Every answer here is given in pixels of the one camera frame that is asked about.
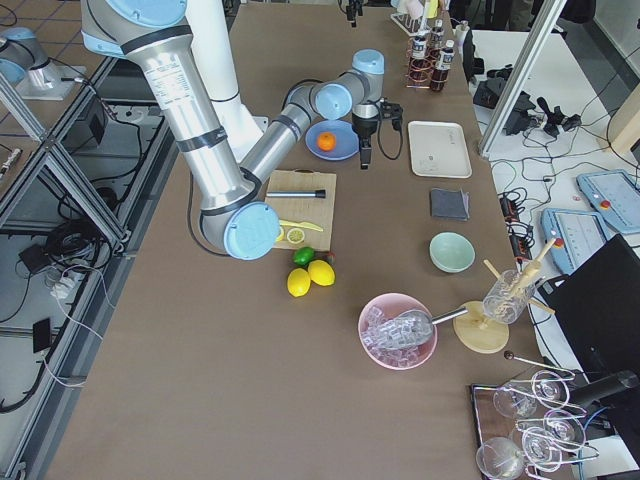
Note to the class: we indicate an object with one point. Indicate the teach pendant blue grey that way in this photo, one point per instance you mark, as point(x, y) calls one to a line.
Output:
point(614, 196)

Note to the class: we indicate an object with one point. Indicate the cream rabbit tray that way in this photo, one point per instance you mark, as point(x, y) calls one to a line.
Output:
point(438, 150)

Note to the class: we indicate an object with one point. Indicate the clear glass cup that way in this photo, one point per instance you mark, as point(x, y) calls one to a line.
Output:
point(505, 301)

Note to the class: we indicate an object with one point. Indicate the copper wire bottle rack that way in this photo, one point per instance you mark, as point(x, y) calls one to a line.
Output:
point(432, 63)

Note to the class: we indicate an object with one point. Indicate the green lime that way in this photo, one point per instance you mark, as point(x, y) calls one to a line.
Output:
point(303, 256)

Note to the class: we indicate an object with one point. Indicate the pink bowl of ice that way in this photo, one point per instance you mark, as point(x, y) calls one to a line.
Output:
point(391, 341)

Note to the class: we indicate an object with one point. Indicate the wooden cup stand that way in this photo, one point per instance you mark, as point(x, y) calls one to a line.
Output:
point(483, 335)

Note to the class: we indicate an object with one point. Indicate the orange mandarin fruit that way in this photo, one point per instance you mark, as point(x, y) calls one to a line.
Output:
point(326, 141)

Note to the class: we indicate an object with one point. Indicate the yellow lemon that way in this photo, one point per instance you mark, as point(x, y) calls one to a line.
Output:
point(321, 273)
point(298, 282)

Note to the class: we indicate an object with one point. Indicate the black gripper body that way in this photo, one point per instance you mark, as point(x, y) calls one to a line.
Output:
point(362, 128)

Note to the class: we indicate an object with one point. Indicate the lemon slice thin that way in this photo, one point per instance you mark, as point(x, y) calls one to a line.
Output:
point(281, 235)

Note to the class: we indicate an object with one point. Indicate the dark drink bottle lower right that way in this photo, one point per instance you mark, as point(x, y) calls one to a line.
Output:
point(436, 39)

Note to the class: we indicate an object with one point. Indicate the wine glass rack tray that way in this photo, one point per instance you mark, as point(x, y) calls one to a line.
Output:
point(547, 431)

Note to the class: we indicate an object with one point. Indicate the dark drink bottle top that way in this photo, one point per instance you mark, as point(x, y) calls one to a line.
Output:
point(419, 65)

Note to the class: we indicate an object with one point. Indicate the steel muddler black tip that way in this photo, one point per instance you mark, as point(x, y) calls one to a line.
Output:
point(318, 193)

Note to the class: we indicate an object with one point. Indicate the dark drink bottle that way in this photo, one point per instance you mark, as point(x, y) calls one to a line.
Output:
point(436, 39)
point(442, 66)
point(419, 65)

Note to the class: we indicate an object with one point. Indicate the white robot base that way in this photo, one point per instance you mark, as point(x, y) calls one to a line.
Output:
point(214, 61)

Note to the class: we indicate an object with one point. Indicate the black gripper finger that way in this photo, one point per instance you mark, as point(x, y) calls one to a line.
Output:
point(367, 153)
point(362, 152)

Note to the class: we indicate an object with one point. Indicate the green bowl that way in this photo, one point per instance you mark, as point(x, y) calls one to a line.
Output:
point(451, 252)

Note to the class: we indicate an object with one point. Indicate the blue round plate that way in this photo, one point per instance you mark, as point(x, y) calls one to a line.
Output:
point(346, 142)

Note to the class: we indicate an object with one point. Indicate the dark drink bottle lower left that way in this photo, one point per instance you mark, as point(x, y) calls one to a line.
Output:
point(442, 66)

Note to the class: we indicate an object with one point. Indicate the grey folded cloth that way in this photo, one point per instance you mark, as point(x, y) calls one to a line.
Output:
point(449, 204)

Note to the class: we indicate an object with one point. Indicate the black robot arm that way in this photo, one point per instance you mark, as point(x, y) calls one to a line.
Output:
point(352, 9)

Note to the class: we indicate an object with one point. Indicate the yellow lemon upper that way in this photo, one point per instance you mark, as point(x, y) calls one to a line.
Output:
point(321, 273)

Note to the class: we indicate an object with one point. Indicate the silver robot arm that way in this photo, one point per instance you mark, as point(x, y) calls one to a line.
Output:
point(183, 50)

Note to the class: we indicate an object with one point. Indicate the metal ice scoop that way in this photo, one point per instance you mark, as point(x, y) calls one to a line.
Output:
point(420, 320)

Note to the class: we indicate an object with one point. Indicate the lemon half slice thick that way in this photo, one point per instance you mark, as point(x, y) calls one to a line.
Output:
point(295, 236)

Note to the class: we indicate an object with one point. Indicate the wooden cutting board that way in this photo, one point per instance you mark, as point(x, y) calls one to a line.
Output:
point(318, 211)

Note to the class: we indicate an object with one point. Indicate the black laptop monitor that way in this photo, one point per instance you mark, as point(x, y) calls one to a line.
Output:
point(597, 308)

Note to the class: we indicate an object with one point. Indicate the yellow lemon lower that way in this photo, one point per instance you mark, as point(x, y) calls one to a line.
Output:
point(298, 282)

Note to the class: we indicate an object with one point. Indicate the yellow plastic knife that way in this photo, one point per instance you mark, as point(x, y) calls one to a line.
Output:
point(303, 225)

